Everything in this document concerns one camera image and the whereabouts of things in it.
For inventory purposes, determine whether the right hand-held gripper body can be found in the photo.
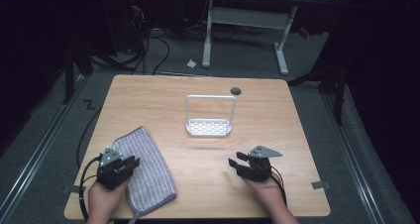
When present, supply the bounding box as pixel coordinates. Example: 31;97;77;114
236;145;283;183

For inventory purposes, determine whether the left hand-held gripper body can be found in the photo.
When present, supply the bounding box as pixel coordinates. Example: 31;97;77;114
96;147;133;190

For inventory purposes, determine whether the grey striped cloth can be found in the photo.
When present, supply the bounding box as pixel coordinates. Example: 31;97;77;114
112;126;178;224

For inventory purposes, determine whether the person's right hand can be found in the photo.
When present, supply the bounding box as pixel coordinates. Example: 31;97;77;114
242;172;288;216

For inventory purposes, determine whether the person's left hand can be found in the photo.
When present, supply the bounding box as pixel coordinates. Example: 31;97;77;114
86;178;131;224

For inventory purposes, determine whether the grey tape piece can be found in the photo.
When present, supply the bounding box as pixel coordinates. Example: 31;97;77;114
61;184;82;195
310;180;332;190

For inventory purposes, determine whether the black metal stand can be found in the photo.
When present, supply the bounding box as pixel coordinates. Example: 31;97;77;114
286;56;350;127
61;40;133;106

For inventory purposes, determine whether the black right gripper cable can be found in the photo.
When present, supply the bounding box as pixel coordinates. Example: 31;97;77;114
270;169;288;208

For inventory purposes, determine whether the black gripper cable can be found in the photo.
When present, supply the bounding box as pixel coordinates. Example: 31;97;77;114
77;154;104;222
270;169;288;208

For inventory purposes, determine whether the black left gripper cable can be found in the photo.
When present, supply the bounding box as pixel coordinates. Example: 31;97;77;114
77;154;104;222

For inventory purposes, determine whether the white wire rack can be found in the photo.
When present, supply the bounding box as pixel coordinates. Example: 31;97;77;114
184;94;238;138

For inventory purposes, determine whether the thin black floor cable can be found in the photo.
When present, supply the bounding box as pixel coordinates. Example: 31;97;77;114
75;106;104;169

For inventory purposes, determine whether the metal floor rail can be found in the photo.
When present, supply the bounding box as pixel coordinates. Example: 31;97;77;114
0;74;87;218
321;93;386;224

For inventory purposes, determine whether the bundle of black floor cables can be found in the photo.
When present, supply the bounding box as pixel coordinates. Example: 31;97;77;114
127;0;171;76

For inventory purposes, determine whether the white metal frame desk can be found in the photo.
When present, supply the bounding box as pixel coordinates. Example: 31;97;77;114
200;0;341;77

